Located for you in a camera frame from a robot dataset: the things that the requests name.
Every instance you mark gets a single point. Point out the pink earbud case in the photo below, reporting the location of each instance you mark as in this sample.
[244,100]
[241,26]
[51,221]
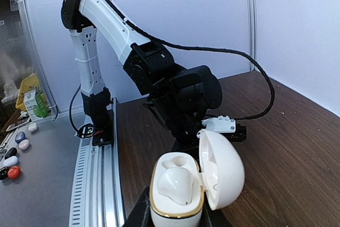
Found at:
[24,144]

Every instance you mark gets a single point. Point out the green white carton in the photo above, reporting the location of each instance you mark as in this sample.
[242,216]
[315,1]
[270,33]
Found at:
[35,106]

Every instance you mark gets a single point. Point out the white earbud case spare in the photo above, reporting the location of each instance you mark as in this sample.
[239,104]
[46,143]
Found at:
[11,161]

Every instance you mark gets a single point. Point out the left aluminium frame post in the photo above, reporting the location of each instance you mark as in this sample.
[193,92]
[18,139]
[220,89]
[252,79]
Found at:
[252,14]

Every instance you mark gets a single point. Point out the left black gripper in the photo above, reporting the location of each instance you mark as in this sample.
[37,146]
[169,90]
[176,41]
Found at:
[185,130]

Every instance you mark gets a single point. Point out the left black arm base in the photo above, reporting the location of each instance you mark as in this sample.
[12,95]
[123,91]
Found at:
[100,129]

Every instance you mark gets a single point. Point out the white earbud charging case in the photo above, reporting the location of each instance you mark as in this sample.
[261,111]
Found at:
[218,175]

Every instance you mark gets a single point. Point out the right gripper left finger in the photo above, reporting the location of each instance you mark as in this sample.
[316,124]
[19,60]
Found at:
[140,216]

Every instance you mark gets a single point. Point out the red earbud case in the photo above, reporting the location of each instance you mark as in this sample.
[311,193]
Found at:
[14,172]

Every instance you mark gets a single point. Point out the blue earbud case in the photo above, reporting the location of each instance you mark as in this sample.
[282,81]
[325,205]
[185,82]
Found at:
[20,136]

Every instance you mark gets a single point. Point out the black earbud case spare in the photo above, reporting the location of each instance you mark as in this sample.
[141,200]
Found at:
[11,152]

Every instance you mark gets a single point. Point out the aluminium front rail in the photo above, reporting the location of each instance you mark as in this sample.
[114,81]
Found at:
[96,198]

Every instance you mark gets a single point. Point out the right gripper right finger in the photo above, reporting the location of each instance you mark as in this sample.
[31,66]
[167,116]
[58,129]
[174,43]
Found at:
[212,218]

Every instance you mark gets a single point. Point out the white stem earbud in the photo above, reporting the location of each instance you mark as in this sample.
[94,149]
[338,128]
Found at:
[176,183]

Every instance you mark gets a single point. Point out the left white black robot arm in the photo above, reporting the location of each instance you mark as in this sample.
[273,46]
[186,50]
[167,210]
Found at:
[177,97]

